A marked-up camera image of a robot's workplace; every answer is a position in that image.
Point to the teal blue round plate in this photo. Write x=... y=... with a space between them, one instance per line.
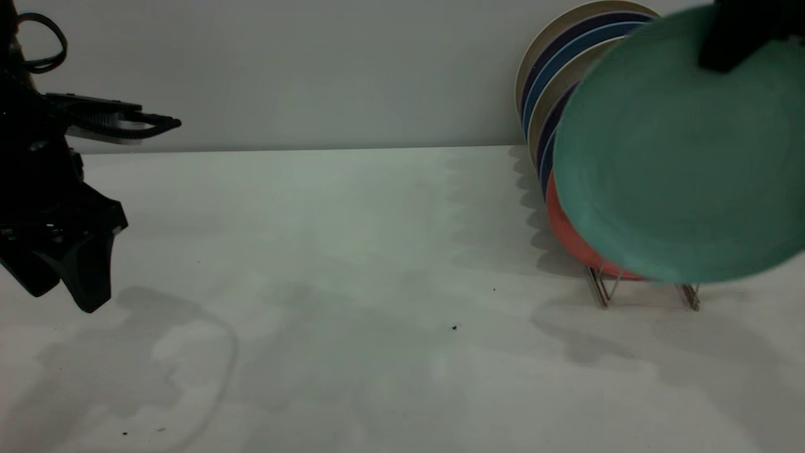
x=578 y=49

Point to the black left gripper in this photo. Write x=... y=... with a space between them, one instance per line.
x=44 y=189

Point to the beige round plate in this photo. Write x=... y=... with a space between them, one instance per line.
x=566 y=75
x=553 y=28

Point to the dark purple round plate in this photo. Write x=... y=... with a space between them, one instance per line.
x=556 y=113

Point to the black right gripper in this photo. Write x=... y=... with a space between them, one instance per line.
x=767 y=16

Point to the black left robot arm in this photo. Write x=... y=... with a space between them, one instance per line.
x=7 y=34

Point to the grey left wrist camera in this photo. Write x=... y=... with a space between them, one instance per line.
x=107 y=119

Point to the dark navy round plate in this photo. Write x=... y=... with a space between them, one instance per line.
x=566 y=38

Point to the pink round plate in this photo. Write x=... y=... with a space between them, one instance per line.
x=566 y=233

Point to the green round plate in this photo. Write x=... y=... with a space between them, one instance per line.
x=679 y=170

